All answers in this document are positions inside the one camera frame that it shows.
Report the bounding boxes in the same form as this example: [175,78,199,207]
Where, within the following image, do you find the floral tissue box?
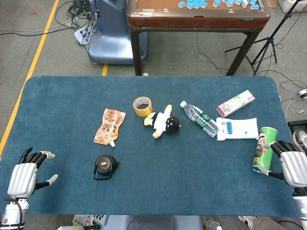
[216,90,256,118]

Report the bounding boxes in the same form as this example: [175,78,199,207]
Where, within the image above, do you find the black tripod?
[224,0,302,76]

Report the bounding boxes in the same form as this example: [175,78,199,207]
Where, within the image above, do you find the wooden chair leg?
[25,0,40,15]

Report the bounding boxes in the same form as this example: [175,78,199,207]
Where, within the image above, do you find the black floor cable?
[196,32,229,70]

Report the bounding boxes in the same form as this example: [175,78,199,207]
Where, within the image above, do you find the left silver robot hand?
[6,148,59,198]

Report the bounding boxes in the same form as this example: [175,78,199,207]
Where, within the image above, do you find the orange snack pouch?
[94,108,127,147]

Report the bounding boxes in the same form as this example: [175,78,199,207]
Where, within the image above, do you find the green chips can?
[251,126,279,173]

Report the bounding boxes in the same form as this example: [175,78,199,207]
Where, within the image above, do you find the yellow tape roll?
[132,96,154,117]

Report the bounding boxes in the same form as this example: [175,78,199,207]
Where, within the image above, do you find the black cable bundle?
[55,0,96,29]

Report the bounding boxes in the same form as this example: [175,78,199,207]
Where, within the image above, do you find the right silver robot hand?
[260,140,307,188]

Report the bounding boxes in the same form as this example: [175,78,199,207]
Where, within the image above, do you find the black white plush toy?
[143,104,181,139]

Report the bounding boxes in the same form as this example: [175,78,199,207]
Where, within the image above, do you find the grey sneaker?
[292,129,307,153]

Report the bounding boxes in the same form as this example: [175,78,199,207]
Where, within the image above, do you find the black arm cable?
[4,197,24,230]

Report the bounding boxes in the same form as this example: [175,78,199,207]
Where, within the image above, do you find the brown mahjong table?
[126,0,272,77]

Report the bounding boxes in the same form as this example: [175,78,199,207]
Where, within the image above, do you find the black pan with sausage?
[93,154,120,181]

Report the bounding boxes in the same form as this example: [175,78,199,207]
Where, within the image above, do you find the blue grey robot torso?
[103,215,204,230]

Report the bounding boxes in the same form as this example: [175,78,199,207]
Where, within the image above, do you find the checkerboard sheet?
[92,214,108,226]

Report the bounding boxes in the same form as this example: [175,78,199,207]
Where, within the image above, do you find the black box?
[287,120,307,135]

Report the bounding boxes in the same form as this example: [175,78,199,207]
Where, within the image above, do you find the white box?
[279,0,307,13]

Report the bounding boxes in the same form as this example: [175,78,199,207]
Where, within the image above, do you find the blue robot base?
[87,0,148,65]

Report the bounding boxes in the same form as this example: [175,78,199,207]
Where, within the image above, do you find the blue table mat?
[0,76,306,218]

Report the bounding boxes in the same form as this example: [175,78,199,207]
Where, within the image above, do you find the white power strip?
[74,23,96,46]

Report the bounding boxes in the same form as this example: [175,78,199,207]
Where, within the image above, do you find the white wet wipes pack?
[215,117,260,141]

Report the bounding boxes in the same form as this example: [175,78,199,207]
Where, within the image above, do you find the small clear plastic bottle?
[205,219,223,230]

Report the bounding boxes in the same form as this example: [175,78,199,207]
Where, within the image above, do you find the clear water bottle green label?
[180,100,220,138]

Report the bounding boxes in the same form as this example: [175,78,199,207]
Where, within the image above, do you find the green white plastic bag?
[72,214,94,227]

